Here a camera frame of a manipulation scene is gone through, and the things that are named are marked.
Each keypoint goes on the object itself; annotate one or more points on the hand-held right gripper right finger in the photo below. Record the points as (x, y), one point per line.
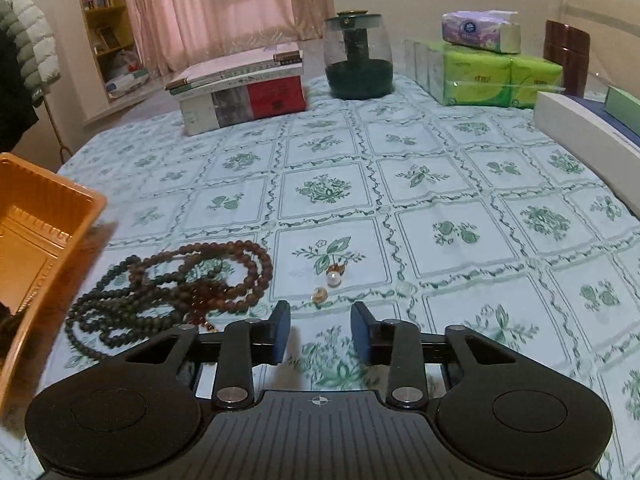
(360, 334)

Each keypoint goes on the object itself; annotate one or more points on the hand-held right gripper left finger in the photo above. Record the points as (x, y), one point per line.
(281, 334)

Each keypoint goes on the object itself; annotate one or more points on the orange plastic tray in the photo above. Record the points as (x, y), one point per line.
(35, 240)

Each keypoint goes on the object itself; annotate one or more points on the green floral tablecloth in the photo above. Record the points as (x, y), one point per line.
(450, 200)

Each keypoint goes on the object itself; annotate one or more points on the white red cardboard box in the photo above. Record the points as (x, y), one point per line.
(250, 102)

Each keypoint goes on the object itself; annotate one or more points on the thin green-edged book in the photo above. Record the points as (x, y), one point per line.
(220, 84)

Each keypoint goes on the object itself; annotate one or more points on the glass jar with green base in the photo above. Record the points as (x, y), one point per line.
(357, 67)

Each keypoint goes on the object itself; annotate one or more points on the large pale pink book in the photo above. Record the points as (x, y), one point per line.
(230, 67)

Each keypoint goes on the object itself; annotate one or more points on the small brown-edged book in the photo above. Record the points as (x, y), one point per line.
(290, 57)

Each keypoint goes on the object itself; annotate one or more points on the green tissue pack bundle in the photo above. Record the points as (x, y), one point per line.
(475, 80)

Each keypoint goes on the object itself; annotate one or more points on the long white box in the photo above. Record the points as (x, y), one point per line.
(575, 127)

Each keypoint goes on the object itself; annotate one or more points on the gold metal coat rack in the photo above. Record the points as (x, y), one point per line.
(57, 135)

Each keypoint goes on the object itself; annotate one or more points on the white plastic bag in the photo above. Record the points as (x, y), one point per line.
(127, 75)

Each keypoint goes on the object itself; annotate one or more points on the purple tissue pack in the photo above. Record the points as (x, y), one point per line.
(477, 32)

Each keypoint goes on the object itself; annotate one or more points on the pink curtain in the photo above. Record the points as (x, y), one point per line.
(225, 10)

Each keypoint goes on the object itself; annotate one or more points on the light green box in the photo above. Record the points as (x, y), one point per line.
(622, 110)

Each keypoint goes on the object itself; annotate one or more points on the brown wooden cup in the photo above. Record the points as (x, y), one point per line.
(567, 57)

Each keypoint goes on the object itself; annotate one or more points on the yellow wooden bookshelf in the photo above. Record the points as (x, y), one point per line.
(95, 15)

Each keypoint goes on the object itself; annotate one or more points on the white green puffer jacket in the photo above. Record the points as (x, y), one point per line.
(32, 45)

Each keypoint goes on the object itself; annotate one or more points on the small picture frame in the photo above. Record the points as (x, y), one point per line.
(108, 37)

